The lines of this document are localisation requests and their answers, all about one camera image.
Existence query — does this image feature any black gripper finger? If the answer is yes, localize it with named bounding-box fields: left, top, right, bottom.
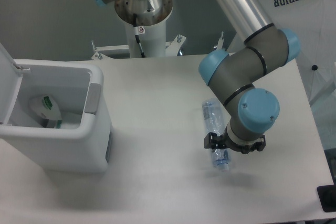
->
left=204, top=132, right=224, bottom=150
left=251, top=135, right=266, bottom=152

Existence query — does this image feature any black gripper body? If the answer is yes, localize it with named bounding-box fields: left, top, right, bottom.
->
left=223, top=134, right=255, bottom=154

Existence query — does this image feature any crushed clear plastic bottle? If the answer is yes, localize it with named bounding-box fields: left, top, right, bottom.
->
left=202, top=98, right=232, bottom=172

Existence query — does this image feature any white paper bag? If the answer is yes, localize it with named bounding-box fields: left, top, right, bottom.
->
left=28, top=95, right=81, bottom=130

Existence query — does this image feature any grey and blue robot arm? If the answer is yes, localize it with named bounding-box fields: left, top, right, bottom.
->
left=95, top=0, right=300, bottom=154

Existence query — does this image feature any white open trash can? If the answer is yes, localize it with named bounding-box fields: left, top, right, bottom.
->
left=1, top=48, right=112, bottom=173

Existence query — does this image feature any black device at table edge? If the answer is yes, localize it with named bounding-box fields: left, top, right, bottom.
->
left=317, top=185, right=335, bottom=212

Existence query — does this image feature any white umbrella with lettering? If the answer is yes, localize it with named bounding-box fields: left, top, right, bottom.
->
left=227, top=0, right=336, bottom=141

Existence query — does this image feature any white metal base frame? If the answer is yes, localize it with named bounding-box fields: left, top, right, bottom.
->
left=90, top=31, right=226, bottom=61

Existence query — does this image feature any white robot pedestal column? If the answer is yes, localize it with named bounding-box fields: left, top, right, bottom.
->
left=114, top=0, right=174, bottom=58

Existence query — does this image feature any black cable on pedestal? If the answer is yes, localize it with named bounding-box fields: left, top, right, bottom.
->
left=132, top=13, right=146, bottom=58

